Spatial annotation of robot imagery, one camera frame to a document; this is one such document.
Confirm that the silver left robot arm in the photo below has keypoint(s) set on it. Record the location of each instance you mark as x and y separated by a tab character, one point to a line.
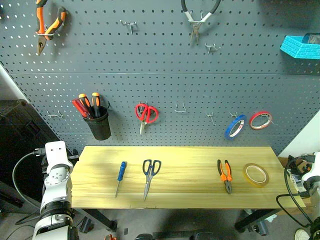
53	225

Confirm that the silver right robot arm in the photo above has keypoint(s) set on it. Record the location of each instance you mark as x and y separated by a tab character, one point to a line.
317	200

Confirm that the grey metal pegboard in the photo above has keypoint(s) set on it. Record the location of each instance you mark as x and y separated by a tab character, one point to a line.
160	62

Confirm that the black tool cup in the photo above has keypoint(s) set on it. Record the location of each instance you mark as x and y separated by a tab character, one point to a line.
100	127

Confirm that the metal pegboard hook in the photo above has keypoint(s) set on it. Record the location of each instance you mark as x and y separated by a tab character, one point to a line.
211	118
129	25
212	47
55	115
50	36
197	22
180	110
233	115

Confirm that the orange black screwdriver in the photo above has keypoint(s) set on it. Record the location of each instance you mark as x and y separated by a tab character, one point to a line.
86	102
96	105

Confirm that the blue tape roll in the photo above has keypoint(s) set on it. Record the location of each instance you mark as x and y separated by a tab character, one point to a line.
228	130

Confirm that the red tape roll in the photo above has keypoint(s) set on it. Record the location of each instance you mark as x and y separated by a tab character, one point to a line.
260	113

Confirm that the black table leg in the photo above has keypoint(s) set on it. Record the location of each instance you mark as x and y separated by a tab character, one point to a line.
100	218
255	220

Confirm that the yellow tape roll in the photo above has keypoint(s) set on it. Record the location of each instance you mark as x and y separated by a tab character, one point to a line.
257	185

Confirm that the orange black hanging pliers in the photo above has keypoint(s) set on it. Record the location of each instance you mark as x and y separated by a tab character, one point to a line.
56	25

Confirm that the cyan plastic bin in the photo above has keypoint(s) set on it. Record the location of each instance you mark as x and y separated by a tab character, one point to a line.
297	48

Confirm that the white shoe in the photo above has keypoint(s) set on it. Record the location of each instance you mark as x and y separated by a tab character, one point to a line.
302	235

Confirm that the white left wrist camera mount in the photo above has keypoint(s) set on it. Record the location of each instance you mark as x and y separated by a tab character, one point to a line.
56	156

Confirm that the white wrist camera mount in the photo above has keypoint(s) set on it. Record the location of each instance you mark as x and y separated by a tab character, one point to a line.
315	170
56	156

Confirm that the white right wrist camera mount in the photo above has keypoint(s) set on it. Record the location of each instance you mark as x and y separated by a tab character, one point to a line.
315	170

